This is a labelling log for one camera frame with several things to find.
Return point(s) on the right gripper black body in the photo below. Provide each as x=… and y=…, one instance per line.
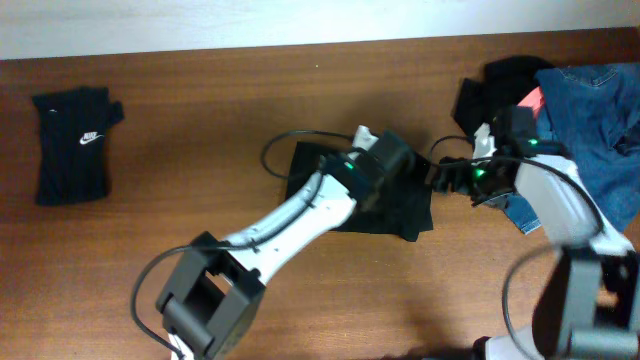
x=478, y=182

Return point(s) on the black t-shirt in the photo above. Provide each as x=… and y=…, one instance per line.
x=403, y=210

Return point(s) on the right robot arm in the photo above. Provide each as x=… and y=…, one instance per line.
x=589, y=307

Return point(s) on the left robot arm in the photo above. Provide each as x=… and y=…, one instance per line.
x=213, y=293

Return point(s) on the pink paper tag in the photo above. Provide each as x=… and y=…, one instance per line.
x=534, y=100

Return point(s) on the blue denim jeans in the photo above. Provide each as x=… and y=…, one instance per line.
x=594, y=111

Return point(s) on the black Nike sock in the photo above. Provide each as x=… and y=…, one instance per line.
x=73, y=127

